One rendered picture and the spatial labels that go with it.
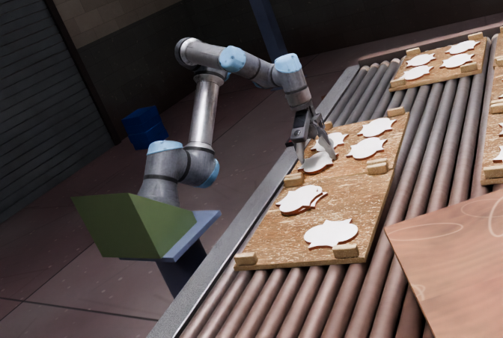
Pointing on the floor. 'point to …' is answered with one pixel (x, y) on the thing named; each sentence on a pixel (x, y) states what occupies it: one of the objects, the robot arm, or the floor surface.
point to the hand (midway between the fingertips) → (317, 161)
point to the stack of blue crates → (144, 127)
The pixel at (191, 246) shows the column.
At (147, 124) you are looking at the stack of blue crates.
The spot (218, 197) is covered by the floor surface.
